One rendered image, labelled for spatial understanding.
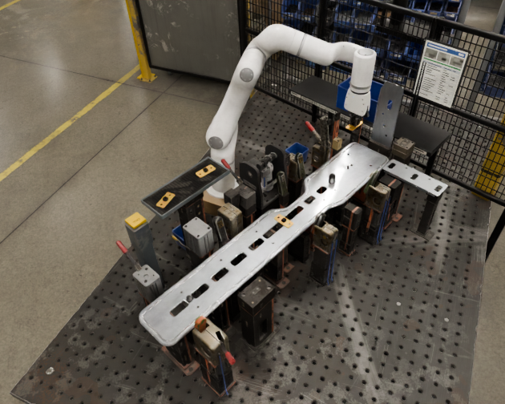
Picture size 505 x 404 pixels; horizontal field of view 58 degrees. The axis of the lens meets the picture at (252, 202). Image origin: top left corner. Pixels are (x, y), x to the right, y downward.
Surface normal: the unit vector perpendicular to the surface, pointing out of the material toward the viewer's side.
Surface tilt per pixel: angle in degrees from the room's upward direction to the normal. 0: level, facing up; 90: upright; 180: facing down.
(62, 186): 0
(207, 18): 90
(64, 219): 0
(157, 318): 0
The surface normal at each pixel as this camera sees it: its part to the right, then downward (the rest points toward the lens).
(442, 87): -0.69, 0.52
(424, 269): -0.03, -0.71
